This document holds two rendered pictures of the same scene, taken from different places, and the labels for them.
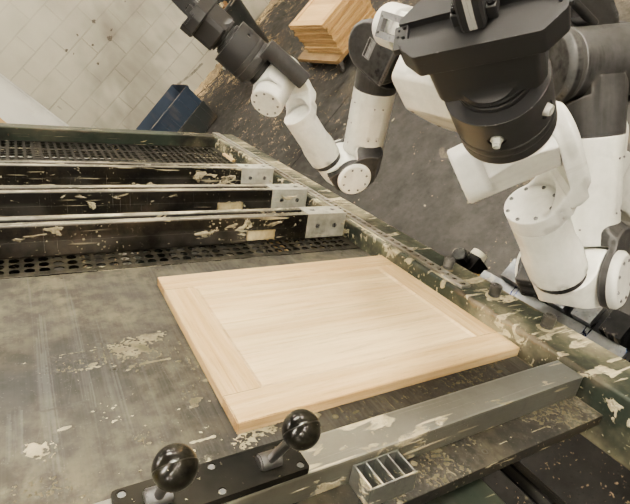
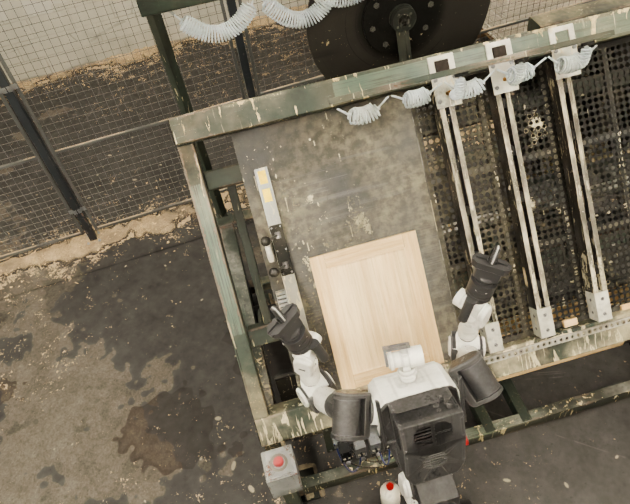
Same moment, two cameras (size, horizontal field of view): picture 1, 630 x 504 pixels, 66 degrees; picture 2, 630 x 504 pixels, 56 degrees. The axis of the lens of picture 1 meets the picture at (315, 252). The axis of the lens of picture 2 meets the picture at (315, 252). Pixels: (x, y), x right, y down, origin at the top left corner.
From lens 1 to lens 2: 1.85 m
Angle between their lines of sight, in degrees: 59
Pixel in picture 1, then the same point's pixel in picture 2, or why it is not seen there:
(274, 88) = (457, 300)
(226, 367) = (339, 257)
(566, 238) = not seen: hidden behind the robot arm
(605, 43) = (336, 407)
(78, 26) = not seen: outside the picture
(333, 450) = (289, 285)
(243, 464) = (285, 257)
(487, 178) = not seen: hidden behind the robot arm
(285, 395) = (321, 276)
